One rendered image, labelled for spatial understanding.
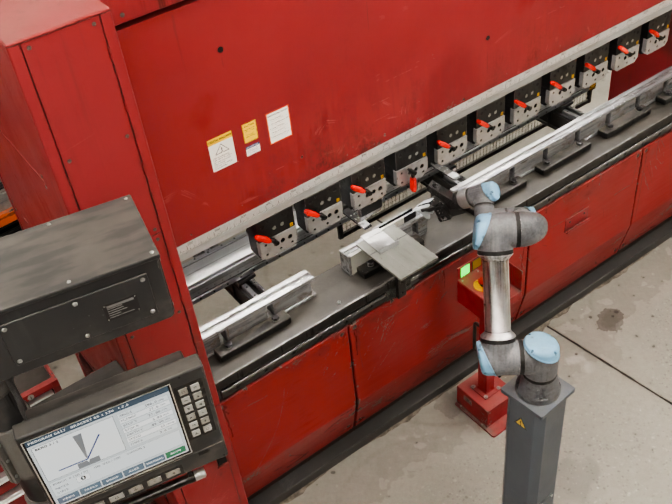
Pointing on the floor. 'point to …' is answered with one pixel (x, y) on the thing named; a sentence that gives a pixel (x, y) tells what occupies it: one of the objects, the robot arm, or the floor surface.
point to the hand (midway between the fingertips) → (416, 207)
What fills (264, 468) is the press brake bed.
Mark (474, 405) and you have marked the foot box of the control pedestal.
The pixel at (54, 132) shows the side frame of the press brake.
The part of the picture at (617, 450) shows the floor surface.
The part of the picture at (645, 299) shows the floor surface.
